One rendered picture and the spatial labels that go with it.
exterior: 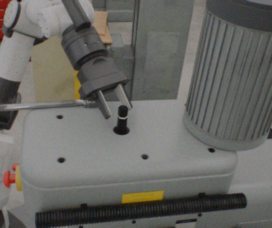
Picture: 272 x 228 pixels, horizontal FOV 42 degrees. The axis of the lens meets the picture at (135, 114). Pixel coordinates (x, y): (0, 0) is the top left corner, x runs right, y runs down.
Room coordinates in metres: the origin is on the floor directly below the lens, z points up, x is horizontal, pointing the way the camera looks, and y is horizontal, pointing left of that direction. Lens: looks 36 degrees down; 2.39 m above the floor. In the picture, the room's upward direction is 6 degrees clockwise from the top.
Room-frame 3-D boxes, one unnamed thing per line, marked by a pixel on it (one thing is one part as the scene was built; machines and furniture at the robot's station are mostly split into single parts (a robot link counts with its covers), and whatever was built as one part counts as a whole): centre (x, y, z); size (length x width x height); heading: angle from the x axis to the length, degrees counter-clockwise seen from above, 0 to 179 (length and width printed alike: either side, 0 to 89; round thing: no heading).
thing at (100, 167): (0.64, 0.01, 1.81); 0.47 x 0.26 x 0.16; 104
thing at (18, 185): (0.58, 0.25, 1.76); 0.06 x 0.02 x 0.06; 14
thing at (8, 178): (0.57, 0.27, 1.76); 0.04 x 0.03 x 0.04; 14
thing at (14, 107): (0.70, 0.21, 1.89); 0.24 x 0.04 x 0.01; 107
